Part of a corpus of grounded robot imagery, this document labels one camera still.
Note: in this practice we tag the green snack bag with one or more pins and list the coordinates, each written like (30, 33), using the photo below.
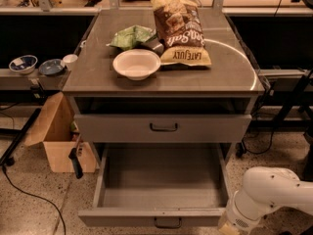
(132, 36)

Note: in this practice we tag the cardboard box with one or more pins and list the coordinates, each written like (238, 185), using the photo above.
(52, 129)

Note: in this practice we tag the brown Late July chip bag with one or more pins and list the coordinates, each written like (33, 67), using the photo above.
(178, 28)

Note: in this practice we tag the grey drawer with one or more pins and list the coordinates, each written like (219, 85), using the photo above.
(163, 128)
(167, 186)

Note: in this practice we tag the small white cup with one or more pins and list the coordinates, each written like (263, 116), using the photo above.
(70, 60)

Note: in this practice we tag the black handled tool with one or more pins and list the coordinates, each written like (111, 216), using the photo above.
(74, 158)

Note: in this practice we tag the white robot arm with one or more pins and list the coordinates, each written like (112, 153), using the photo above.
(264, 190)

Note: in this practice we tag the grey top drawer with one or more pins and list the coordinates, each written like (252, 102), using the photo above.
(163, 128)

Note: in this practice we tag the grey drawer cabinet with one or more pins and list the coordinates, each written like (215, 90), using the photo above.
(230, 86)

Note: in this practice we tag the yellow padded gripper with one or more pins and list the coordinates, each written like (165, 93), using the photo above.
(240, 215)

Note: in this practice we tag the dark blue bowl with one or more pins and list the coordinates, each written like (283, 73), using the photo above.
(52, 67)

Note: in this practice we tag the black tripod leg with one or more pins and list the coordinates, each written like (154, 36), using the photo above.
(17, 136)

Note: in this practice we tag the white paper bowl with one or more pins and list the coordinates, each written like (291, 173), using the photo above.
(136, 64)

